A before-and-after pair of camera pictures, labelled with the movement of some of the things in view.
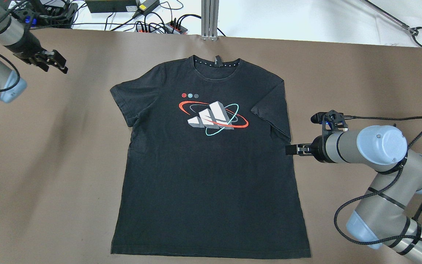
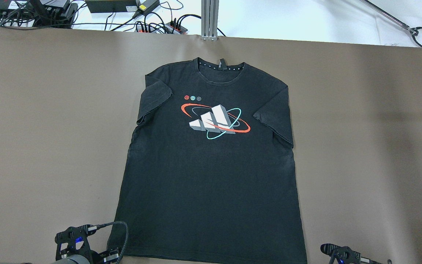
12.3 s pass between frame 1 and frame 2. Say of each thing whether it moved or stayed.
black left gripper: moved
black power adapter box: stayed
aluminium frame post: stayed
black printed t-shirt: stayed
